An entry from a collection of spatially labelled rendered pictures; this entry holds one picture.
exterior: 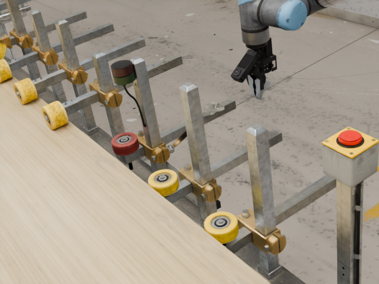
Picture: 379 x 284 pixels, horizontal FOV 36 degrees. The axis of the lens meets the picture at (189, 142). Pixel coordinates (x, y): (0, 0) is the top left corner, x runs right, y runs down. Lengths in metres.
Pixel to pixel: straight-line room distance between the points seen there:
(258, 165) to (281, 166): 1.78
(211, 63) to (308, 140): 1.23
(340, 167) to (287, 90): 2.72
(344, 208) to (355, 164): 0.13
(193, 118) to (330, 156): 0.50
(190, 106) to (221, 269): 0.41
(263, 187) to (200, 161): 0.25
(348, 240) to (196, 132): 0.51
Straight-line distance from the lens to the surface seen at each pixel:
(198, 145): 1.50
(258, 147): 1.27
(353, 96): 3.67
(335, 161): 1.06
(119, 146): 1.72
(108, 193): 1.56
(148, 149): 1.76
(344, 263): 1.23
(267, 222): 1.40
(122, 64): 1.61
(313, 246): 2.61
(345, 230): 1.17
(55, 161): 1.75
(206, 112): 1.88
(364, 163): 1.06
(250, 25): 1.88
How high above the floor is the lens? 1.81
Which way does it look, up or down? 33 degrees down
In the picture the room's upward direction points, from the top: 10 degrees counter-clockwise
